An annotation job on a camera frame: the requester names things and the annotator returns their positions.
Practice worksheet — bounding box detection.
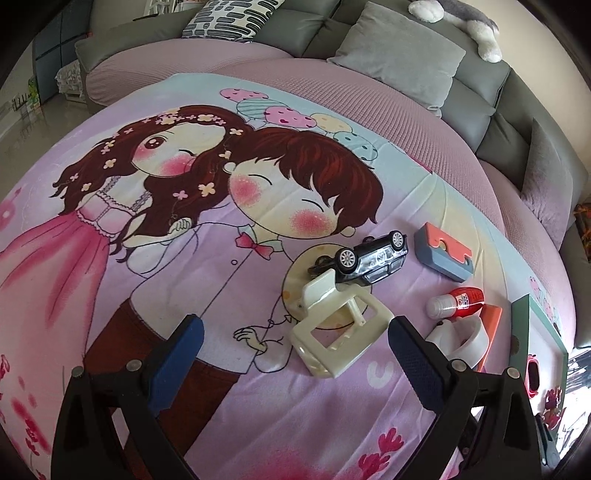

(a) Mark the teal rimmed cardboard tray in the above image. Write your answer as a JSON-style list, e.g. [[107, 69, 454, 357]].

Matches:
[[509, 294, 568, 415]]

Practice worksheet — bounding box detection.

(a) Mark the cream plastic hair claw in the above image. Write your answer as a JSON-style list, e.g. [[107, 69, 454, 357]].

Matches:
[[286, 269, 394, 379]]

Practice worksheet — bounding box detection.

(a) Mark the light grey cushion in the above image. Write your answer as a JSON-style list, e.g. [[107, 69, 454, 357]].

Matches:
[[329, 2, 466, 117]]

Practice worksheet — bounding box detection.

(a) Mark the black white patterned cushion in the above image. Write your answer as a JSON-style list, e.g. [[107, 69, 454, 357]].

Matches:
[[181, 0, 284, 43]]

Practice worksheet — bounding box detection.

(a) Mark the pink kids smartwatch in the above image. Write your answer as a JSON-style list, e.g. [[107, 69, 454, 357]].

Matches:
[[524, 354, 540, 399]]

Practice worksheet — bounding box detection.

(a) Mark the orange decorative object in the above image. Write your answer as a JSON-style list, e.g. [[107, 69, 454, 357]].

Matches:
[[573, 201, 591, 242]]

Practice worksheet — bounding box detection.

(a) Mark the white basket stool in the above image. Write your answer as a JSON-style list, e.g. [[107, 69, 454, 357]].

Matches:
[[55, 60, 85, 103]]

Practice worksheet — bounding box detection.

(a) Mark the red white glue bottle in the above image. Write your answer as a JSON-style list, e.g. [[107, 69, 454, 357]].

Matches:
[[426, 287, 485, 320]]

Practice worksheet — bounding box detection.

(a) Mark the black toy car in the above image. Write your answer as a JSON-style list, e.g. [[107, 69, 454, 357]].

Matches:
[[308, 230, 409, 286]]

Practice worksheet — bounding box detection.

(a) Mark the grey white plush dog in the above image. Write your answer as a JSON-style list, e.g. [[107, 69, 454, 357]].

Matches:
[[408, 0, 503, 64]]

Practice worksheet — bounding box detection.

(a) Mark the cartoon couple printed cloth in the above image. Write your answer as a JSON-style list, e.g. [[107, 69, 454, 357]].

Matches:
[[1, 74, 563, 479]]

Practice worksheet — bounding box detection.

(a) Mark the grey green sofa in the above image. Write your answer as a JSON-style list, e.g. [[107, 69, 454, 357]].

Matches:
[[75, 1, 590, 348]]

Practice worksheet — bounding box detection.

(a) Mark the dark blue cabinet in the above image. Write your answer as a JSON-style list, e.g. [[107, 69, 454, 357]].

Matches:
[[33, 0, 94, 104]]

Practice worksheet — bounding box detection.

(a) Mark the purple grey cushion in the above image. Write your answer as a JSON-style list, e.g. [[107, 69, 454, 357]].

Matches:
[[521, 120, 573, 250]]

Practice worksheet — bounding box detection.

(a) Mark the pink sofa seat cover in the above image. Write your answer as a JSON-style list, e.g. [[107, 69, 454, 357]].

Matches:
[[85, 37, 567, 252]]

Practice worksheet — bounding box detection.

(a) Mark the white round camera gadget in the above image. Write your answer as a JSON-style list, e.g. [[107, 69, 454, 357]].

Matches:
[[426, 316, 489, 369]]

